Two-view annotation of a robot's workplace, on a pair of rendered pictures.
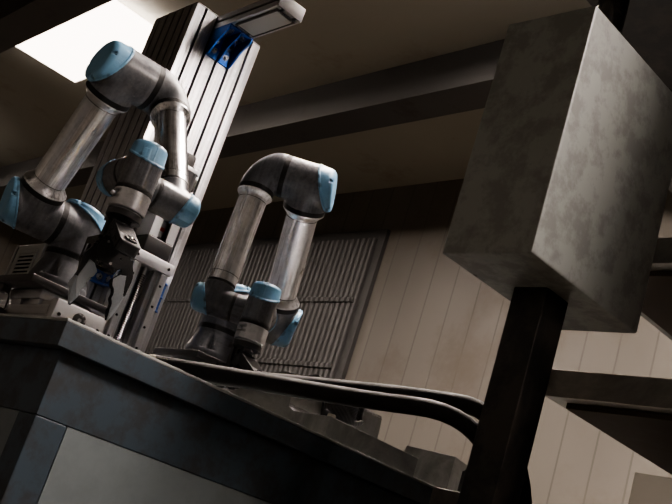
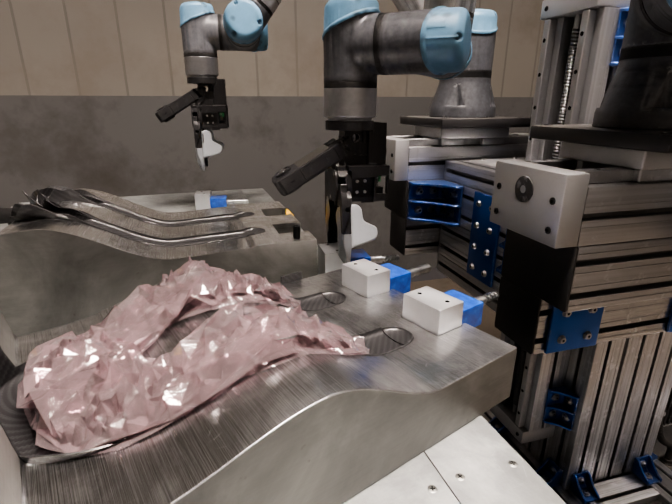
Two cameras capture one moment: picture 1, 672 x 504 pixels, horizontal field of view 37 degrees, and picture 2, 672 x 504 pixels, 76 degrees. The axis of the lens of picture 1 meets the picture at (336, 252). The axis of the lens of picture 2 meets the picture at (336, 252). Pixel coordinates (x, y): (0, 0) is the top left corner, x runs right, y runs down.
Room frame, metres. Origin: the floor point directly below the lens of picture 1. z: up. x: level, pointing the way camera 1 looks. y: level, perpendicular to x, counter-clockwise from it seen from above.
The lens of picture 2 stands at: (2.61, -0.49, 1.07)
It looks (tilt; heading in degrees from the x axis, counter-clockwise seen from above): 19 degrees down; 112
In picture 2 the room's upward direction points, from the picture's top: straight up
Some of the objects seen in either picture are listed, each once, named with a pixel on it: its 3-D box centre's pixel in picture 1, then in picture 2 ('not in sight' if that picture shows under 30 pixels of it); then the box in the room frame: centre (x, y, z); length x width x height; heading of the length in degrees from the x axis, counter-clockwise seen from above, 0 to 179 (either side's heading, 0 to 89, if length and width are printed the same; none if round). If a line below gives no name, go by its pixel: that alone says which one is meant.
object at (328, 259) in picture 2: not in sight; (360, 260); (2.40, 0.14, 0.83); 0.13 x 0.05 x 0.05; 36
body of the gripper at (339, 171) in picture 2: (237, 367); (354, 162); (2.39, 0.14, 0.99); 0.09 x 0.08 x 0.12; 36
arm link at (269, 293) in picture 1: (261, 306); (352, 45); (2.39, 0.13, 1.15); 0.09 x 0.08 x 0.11; 177
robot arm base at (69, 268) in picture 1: (61, 273); (463, 94); (2.48, 0.64, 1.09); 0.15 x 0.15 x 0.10
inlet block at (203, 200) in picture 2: not in sight; (222, 202); (1.93, 0.43, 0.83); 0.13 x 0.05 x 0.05; 32
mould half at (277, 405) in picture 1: (290, 420); (134, 244); (2.09, -0.02, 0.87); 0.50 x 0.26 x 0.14; 41
